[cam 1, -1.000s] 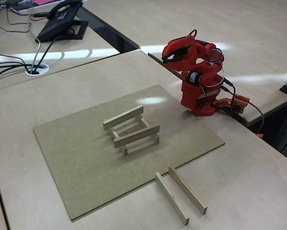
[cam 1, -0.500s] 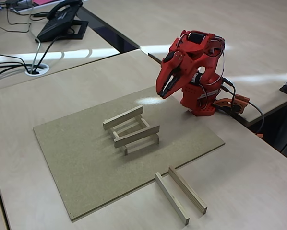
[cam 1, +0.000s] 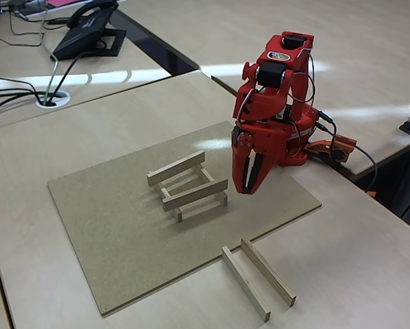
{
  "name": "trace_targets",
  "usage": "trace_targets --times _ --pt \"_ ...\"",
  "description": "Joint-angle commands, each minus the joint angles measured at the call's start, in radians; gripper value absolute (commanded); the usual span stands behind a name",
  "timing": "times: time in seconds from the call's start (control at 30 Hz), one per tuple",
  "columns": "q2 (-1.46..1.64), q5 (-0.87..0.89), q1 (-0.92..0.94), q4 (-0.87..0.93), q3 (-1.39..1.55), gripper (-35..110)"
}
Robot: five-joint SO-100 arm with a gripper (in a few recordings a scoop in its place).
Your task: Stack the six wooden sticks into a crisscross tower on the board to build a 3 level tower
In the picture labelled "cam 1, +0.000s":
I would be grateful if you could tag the small orange plastic piece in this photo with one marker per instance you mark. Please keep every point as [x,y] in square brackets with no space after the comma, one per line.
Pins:
[372,193]

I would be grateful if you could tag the pink paper sheet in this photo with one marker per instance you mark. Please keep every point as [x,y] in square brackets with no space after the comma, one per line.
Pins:
[66,2]

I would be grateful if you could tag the brown fibreboard base panel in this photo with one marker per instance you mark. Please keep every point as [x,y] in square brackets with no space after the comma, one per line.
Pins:
[122,240]

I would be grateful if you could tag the red robot arm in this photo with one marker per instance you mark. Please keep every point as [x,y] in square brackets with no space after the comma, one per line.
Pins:
[260,103]

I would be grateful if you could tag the black phone handset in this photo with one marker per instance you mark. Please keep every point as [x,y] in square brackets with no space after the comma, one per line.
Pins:
[88,12]

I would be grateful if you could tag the black desk phone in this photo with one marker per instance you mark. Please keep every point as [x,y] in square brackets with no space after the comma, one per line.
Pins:
[78,37]

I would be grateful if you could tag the orange plastic table clamp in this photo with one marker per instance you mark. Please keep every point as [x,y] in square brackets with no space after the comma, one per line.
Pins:
[332,149]

